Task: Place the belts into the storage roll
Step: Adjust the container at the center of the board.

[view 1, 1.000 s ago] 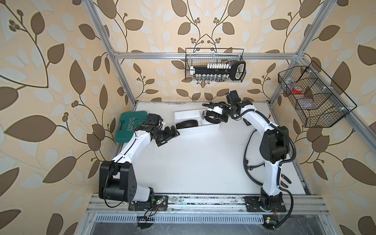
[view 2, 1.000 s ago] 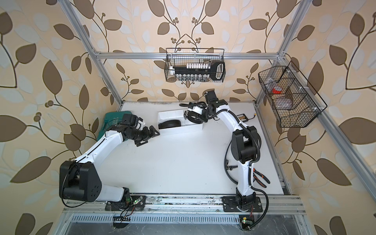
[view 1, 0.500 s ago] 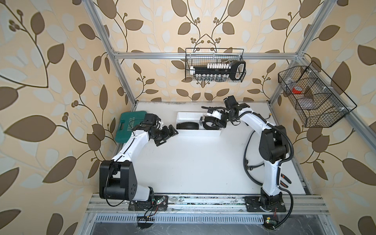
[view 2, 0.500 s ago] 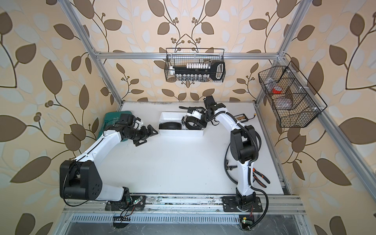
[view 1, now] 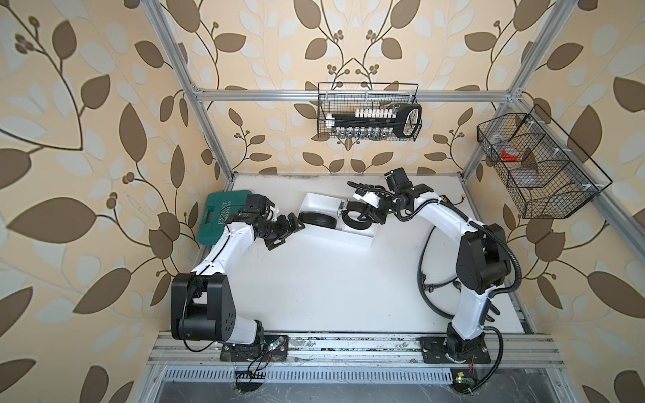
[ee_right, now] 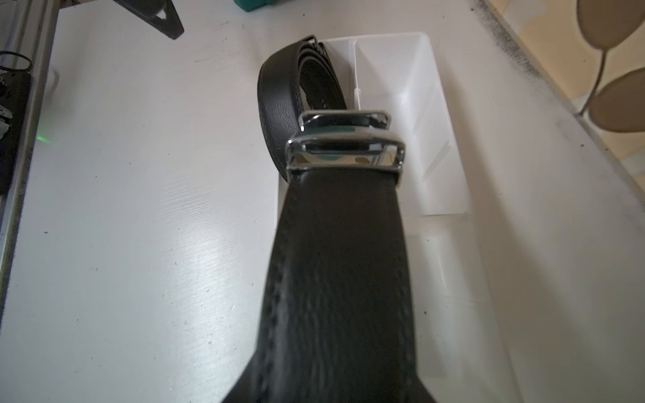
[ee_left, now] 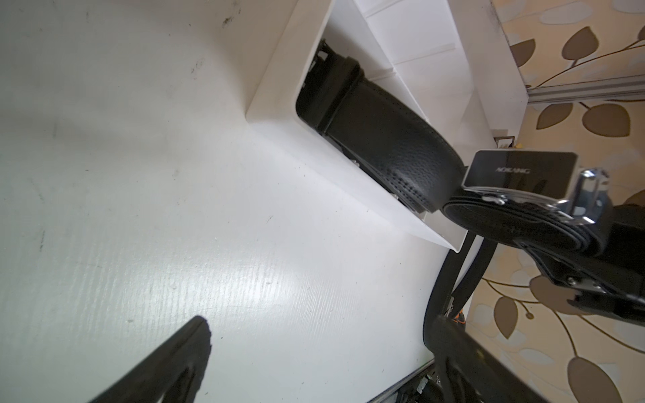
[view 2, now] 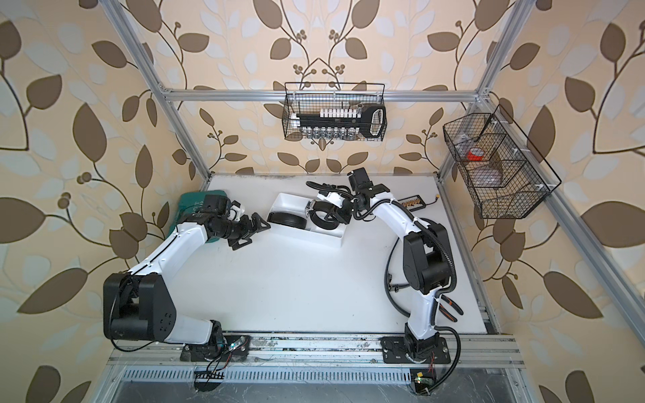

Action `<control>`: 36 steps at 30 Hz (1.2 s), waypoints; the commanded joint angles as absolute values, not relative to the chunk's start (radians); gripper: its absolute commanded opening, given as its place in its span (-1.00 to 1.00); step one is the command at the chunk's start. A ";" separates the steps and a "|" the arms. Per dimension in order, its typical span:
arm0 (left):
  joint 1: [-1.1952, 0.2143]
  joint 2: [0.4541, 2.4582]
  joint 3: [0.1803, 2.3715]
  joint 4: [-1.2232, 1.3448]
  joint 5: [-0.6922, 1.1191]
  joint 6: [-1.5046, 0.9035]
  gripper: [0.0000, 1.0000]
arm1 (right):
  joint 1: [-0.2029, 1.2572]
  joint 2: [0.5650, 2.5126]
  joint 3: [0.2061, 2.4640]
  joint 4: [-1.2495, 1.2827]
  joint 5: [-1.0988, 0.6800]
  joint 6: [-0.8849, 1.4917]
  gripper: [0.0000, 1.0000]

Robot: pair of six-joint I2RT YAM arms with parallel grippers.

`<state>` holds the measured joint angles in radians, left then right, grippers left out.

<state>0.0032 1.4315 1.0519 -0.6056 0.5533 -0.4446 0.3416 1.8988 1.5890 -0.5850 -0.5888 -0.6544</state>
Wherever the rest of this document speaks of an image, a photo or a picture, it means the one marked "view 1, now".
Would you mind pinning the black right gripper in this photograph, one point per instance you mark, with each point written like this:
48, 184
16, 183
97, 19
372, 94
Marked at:
380, 217

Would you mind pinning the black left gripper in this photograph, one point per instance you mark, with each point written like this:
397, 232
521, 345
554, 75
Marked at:
283, 230

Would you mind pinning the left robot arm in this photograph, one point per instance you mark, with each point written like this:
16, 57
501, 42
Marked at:
202, 303

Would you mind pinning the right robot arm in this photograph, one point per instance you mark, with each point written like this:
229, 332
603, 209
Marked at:
485, 265

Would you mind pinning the white divided storage box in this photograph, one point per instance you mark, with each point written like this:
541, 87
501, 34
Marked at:
340, 232

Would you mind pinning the black parallel charging board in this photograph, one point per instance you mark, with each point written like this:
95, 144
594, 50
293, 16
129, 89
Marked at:
454, 201

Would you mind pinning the green tool case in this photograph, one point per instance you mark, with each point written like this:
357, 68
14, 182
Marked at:
219, 207

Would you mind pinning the black socket holder set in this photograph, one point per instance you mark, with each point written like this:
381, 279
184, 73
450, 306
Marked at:
399, 122

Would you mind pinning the red item in basket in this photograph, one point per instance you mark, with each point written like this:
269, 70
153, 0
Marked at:
510, 154

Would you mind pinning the orange black pliers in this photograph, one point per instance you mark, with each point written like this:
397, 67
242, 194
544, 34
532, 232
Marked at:
494, 309

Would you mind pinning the back wire basket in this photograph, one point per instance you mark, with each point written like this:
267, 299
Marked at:
345, 97

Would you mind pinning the wire basket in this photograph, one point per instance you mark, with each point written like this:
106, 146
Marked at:
555, 176
345, 97

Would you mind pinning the right wire basket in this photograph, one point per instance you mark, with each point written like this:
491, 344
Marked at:
555, 176

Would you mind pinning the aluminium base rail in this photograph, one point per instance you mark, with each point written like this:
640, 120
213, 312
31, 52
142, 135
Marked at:
520, 351

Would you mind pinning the aluminium frame post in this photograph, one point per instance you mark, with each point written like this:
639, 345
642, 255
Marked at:
156, 17

